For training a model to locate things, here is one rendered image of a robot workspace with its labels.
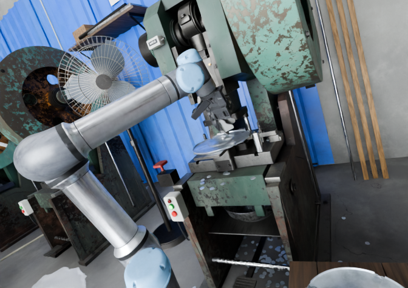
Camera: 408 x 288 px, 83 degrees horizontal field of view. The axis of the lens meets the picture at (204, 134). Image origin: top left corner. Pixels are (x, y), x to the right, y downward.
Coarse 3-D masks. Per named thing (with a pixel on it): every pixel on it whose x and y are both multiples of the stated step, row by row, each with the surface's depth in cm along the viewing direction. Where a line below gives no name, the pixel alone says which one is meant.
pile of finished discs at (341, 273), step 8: (328, 272) 74; (336, 272) 73; (344, 272) 72; (352, 272) 72; (360, 272) 71; (368, 272) 70; (312, 280) 73; (320, 280) 73; (328, 280) 72; (336, 280) 71; (344, 280) 70; (352, 280) 69; (360, 280) 68; (368, 280) 68; (376, 280) 68; (384, 280) 66; (392, 280) 65
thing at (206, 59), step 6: (204, 60) 107; (210, 60) 105; (210, 66) 106; (210, 72) 107; (216, 78) 107; (216, 84) 108; (198, 96) 114; (234, 96) 117; (198, 102) 114; (234, 102) 115; (234, 108) 114; (204, 114) 116
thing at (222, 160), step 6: (222, 150) 98; (228, 150) 106; (234, 150) 111; (198, 156) 102; (204, 156) 99; (210, 156) 97; (216, 156) 95; (222, 156) 108; (228, 156) 107; (216, 162) 111; (222, 162) 109; (228, 162) 108; (234, 162) 109; (216, 168) 112; (222, 168) 111; (228, 168) 109; (234, 168) 108
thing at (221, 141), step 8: (216, 136) 126; (224, 136) 120; (232, 136) 113; (240, 136) 109; (248, 136) 104; (200, 144) 121; (208, 144) 115; (216, 144) 108; (224, 144) 106; (232, 144) 101; (200, 152) 106; (208, 152) 100
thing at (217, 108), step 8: (216, 88) 82; (208, 96) 80; (216, 96) 82; (224, 96) 83; (216, 104) 84; (224, 104) 83; (232, 104) 88; (208, 112) 86; (216, 112) 84; (224, 112) 85; (232, 112) 87
